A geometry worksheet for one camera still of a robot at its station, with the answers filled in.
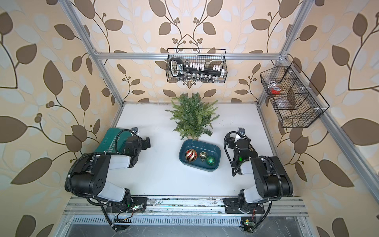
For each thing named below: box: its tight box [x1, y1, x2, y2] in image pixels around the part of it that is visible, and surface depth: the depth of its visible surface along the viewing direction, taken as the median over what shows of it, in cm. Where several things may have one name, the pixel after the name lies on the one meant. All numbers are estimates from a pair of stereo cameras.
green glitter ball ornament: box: [206, 156, 216, 166], surface depth 87 cm
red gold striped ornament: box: [185, 148, 198, 162], surface depth 88 cm
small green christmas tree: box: [164, 91, 220, 142], surface depth 79 cm
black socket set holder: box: [169, 57, 226, 80], surface depth 86 cm
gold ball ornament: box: [199, 151, 208, 162], surface depth 90 cm
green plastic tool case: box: [94, 127, 133, 154], surface depth 93 cm
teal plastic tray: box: [178, 139, 222, 173], surface depth 89 cm
